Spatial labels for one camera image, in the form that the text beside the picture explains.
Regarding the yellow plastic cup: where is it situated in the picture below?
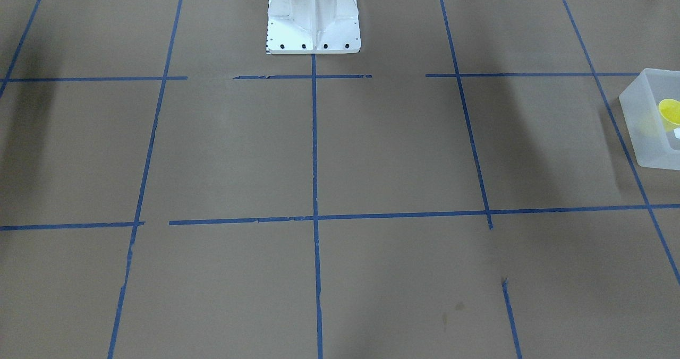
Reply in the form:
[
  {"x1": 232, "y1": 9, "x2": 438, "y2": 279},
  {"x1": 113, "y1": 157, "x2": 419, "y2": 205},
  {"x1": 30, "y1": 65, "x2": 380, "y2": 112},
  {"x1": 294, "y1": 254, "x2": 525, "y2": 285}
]
[{"x1": 640, "y1": 98, "x2": 679, "y2": 139}]

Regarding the translucent plastic storage box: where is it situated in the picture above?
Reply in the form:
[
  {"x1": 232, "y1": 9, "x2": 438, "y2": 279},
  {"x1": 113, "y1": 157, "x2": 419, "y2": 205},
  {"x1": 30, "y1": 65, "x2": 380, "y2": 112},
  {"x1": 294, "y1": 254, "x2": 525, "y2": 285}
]
[{"x1": 619, "y1": 68, "x2": 679, "y2": 170}]

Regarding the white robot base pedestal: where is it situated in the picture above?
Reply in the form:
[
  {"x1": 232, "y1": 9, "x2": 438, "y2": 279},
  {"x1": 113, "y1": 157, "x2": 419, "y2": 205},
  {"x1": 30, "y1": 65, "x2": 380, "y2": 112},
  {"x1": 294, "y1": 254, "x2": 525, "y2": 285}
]
[{"x1": 266, "y1": 0, "x2": 362, "y2": 55}]

